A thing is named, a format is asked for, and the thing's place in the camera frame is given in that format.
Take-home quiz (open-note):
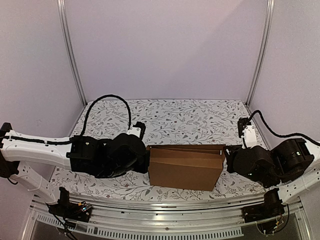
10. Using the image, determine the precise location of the brown cardboard box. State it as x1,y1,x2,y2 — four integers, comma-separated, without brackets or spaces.
147,144,225,191

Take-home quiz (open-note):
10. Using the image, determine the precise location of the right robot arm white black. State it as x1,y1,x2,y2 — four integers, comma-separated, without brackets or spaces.
223,138,320,205

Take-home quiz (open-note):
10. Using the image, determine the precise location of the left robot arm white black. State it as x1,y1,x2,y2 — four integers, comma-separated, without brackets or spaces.
0,122,148,217

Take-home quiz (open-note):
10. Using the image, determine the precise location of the floral patterned table mat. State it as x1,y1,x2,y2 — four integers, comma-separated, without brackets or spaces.
50,99,266,202

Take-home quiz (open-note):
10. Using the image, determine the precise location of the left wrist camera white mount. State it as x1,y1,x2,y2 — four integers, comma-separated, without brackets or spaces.
127,121,146,140

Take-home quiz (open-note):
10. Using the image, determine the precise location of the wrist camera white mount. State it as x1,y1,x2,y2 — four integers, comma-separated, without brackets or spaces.
237,117,258,149
127,121,146,140

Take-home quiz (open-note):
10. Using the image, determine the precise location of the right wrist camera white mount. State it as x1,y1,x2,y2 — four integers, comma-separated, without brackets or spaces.
237,117,258,149

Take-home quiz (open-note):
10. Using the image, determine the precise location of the aluminium front rail base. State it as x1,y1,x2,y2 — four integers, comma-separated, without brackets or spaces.
23,192,310,240

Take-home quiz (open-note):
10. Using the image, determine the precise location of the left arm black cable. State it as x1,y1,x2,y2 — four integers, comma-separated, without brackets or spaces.
78,94,133,137

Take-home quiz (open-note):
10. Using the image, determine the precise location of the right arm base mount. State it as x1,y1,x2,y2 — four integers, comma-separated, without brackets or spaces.
241,188,289,235

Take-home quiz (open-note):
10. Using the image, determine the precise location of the right aluminium frame post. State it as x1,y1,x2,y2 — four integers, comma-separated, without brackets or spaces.
245,0,275,108

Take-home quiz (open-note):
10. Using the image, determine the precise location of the aluminium frame post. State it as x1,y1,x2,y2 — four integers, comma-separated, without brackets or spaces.
245,0,275,108
56,0,87,107

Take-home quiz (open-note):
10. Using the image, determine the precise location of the left aluminium frame post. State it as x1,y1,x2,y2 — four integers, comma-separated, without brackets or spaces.
56,0,87,107

